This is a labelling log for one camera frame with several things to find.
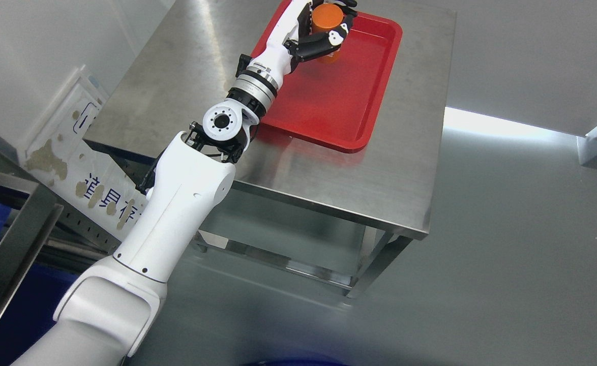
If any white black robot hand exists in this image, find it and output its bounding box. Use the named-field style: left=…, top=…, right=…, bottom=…
left=239, top=1, right=357, bottom=82

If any orange cylindrical capacitor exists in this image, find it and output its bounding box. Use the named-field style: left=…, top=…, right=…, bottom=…
left=311, top=3, right=344, bottom=35

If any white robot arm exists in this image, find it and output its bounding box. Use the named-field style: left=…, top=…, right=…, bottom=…
left=13, top=50, right=292, bottom=365

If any red plastic tray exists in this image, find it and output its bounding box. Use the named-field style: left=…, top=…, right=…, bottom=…
left=260, top=12, right=403, bottom=154

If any stainless steel table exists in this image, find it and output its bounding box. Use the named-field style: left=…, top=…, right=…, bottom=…
left=84, top=1, right=457, bottom=297

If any white labelled sign board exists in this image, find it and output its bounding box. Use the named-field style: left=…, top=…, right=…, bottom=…
left=18, top=66, right=147, bottom=241

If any blue bin lower far left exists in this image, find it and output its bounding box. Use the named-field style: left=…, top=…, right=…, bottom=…
left=0, top=186, right=78, bottom=364

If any metal shelf rail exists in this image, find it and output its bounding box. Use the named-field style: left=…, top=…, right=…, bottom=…
left=0, top=137, right=63, bottom=319

